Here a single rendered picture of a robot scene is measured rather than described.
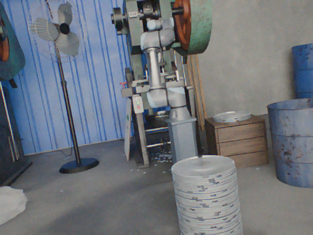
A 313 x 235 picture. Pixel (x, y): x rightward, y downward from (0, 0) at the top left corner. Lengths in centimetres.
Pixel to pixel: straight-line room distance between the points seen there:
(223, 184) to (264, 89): 329
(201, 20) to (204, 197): 164
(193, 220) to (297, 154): 84
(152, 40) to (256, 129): 100
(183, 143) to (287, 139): 66
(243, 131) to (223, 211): 104
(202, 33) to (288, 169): 130
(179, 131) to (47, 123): 232
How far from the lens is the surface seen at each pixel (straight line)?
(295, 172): 198
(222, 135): 223
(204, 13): 256
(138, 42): 268
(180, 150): 206
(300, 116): 186
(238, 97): 432
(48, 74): 397
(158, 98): 203
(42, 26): 282
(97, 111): 389
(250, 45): 440
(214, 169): 133
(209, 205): 131
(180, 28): 317
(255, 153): 234
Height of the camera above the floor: 79
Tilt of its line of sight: 9 degrees down
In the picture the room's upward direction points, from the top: 8 degrees counter-clockwise
